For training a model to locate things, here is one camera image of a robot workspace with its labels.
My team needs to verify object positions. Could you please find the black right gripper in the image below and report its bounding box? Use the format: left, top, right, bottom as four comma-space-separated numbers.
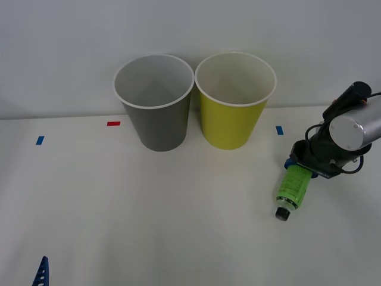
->
283, 139, 342, 181

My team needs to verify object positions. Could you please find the grey plastic waste bin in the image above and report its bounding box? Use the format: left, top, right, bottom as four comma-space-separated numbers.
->
113, 53, 195, 153

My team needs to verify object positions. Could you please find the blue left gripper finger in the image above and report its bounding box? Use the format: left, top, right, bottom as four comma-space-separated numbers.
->
32, 256, 49, 286

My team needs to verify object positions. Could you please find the yellow-green plastic waste bin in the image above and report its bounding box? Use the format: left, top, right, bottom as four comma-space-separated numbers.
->
194, 51, 277, 151

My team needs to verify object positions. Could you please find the green plastic bottle black cap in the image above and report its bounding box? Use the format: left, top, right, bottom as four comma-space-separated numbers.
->
274, 165, 314, 222

